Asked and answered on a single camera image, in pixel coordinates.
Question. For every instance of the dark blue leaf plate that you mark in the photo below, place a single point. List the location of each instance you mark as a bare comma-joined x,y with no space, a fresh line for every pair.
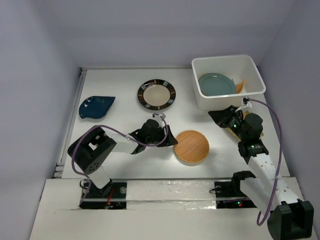
95,107

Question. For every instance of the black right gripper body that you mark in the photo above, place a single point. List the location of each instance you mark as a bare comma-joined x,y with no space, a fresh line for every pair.
235,123

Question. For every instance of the white plastic bin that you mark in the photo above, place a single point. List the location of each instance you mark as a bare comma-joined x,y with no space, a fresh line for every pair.
239,68

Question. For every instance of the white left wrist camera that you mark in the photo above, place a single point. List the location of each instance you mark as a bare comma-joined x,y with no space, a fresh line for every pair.
160,119

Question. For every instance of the white foam front panel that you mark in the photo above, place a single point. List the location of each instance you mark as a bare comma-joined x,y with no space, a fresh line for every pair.
170,195

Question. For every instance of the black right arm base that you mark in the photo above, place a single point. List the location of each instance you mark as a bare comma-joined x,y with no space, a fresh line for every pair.
228,194

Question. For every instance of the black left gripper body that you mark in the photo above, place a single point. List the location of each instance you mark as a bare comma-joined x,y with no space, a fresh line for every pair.
158,137

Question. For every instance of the fish shaped woven plate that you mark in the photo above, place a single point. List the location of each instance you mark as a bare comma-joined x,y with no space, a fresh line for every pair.
240,86

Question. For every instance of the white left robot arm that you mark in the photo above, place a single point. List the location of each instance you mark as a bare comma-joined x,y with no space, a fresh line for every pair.
90,150

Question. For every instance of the grey blue round plate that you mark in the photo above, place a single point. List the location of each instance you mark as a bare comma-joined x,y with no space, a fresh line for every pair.
216,84

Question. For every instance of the black rimmed beige plate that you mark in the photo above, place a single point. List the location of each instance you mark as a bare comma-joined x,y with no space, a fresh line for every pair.
156,94

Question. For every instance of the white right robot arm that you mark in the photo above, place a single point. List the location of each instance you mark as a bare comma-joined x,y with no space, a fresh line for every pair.
287,216

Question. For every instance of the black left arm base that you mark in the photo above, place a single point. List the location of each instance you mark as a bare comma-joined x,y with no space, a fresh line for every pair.
111,197

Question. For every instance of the green yellow woven tray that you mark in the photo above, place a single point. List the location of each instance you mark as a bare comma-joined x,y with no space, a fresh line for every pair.
246,126

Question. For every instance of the round orange woven plate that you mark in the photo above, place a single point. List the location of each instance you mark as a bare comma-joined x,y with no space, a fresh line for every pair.
192,148

